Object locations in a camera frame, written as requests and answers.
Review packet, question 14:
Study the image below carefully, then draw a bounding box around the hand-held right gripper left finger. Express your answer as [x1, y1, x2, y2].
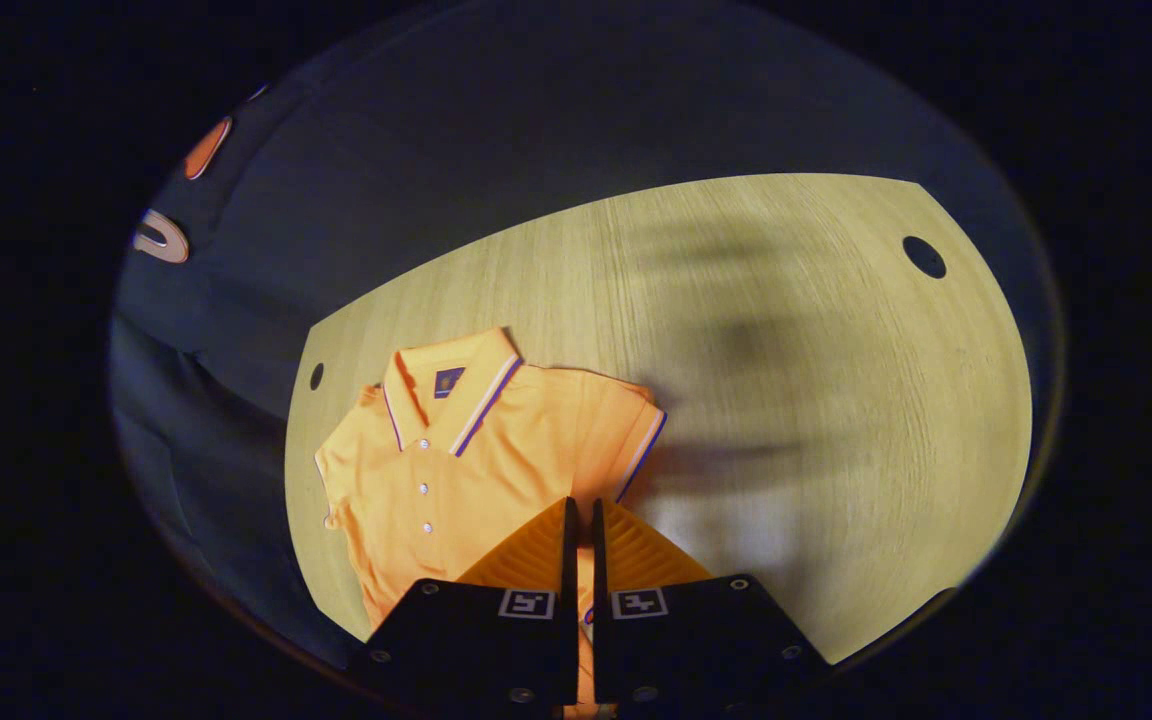
[351, 497, 580, 716]

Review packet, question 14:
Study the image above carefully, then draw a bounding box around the orange T-shirt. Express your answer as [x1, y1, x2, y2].
[314, 327, 667, 716]

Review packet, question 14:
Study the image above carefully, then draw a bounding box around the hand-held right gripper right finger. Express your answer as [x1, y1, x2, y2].
[591, 497, 830, 716]

